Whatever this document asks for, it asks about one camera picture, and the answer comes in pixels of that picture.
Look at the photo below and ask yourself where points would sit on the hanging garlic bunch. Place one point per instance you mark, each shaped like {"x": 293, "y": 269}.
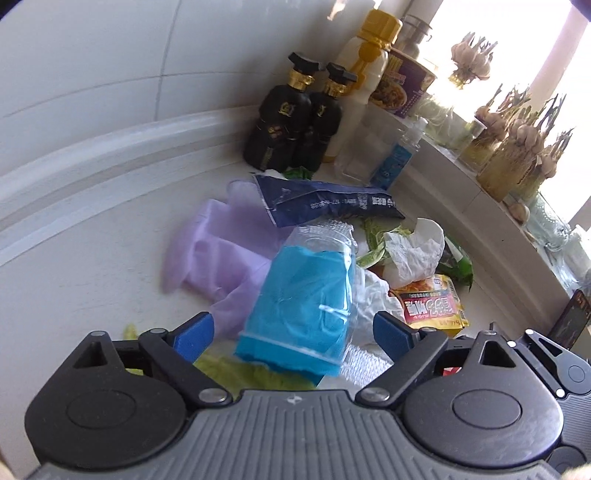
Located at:
{"x": 471, "y": 55}

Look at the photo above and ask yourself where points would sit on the clear bottle blue label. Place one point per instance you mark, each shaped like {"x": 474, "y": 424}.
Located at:
{"x": 395, "y": 161}

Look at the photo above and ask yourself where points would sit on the small garlic bunch in jar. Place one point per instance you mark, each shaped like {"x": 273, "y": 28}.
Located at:
{"x": 485, "y": 138}

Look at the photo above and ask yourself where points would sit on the green snack packet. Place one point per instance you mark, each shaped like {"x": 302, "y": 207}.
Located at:
{"x": 459, "y": 267}

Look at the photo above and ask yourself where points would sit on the crumpled white tissue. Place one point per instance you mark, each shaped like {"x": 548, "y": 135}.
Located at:
{"x": 411, "y": 256}

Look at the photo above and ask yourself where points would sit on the yellow snack packet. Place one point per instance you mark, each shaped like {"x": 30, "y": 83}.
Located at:
{"x": 429, "y": 307}

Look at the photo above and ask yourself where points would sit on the large garlic bunch in jar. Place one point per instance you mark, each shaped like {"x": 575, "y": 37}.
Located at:
{"x": 517, "y": 157}

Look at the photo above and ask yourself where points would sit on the white window sill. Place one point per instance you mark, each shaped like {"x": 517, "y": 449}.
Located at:
{"x": 485, "y": 207}

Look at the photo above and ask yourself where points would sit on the white counter backsplash strip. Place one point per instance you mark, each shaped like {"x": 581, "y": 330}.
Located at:
{"x": 92, "y": 170}

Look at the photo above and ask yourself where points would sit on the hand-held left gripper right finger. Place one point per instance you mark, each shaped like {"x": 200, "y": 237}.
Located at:
{"x": 390, "y": 334}

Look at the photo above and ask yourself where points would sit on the clear cup with blue bag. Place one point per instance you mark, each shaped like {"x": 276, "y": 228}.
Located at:
{"x": 300, "y": 304}

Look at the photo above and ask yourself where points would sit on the small green leaf sprig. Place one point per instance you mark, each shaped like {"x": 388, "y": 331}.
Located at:
{"x": 299, "y": 173}

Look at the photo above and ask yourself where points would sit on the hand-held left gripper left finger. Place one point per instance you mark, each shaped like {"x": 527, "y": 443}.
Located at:
{"x": 196, "y": 334}

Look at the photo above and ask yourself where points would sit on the clear glass jar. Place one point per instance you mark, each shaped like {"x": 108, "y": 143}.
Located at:
{"x": 549, "y": 226}

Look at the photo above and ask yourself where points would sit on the black bottle gold collar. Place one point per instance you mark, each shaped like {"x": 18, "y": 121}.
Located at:
{"x": 277, "y": 124}
{"x": 323, "y": 124}

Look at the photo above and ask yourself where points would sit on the purple instant noodle cup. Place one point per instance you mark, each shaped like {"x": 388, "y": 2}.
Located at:
{"x": 406, "y": 85}

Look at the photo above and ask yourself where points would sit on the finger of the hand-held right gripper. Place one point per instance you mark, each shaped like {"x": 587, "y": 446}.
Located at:
{"x": 554, "y": 364}

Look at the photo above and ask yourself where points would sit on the purple plastic bag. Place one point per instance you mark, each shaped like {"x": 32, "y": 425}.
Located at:
{"x": 212, "y": 249}

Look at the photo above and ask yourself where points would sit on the dark brown packet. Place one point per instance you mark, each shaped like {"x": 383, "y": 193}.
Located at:
{"x": 572, "y": 318}

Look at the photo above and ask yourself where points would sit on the dark blue snack packet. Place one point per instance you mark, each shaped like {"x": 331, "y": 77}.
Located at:
{"x": 323, "y": 201}

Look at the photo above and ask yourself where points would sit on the dark green vegetable leaf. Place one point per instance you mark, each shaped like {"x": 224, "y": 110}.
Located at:
{"x": 374, "y": 244}

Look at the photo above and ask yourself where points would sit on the loose garlic bulb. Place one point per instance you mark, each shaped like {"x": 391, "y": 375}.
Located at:
{"x": 518, "y": 211}

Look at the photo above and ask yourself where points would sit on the crumpled white plastic bag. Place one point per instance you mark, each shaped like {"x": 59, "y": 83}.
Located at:
{"x": 376, "y": 295}

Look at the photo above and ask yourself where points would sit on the clear plastic container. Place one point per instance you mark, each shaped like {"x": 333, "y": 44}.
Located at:
{"x": 358, "y": 157}

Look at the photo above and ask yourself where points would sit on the steel jar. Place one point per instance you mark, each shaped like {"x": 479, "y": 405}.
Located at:
{"x": 415, "y": 34}

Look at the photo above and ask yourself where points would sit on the white bottle yellow cap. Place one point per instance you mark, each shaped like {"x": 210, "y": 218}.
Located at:
{"x": 364, "y": 74}

